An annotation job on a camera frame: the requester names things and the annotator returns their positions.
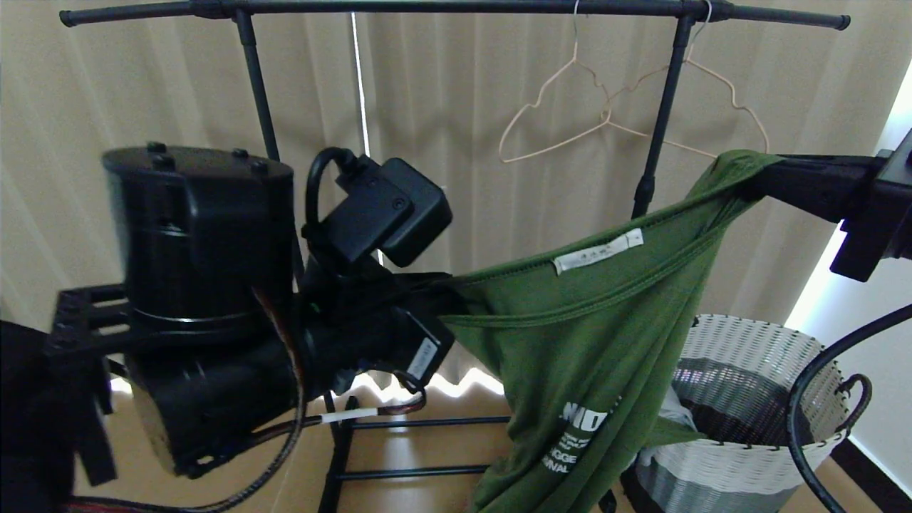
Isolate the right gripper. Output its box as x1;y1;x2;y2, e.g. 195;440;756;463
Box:
830;128;912;282

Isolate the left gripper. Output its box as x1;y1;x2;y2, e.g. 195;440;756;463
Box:
132;271;457;478

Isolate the pink clothes hanger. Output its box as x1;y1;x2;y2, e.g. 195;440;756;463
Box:
606;0;770;161
499;0;613;165

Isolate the green long-sleeved shirt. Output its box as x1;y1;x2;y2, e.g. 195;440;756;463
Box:
442;150;784;513

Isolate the white laundry basket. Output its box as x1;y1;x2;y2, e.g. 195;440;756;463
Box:
634;313;874;513

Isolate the black clothes rack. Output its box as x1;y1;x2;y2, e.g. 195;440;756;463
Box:
59;0;852;513

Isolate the beige curtain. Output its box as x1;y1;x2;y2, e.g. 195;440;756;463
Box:
0;0;912;400

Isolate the black cable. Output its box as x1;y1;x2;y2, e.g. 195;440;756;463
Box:
305;146;358;230
64;399;309;513
787;305;912;513

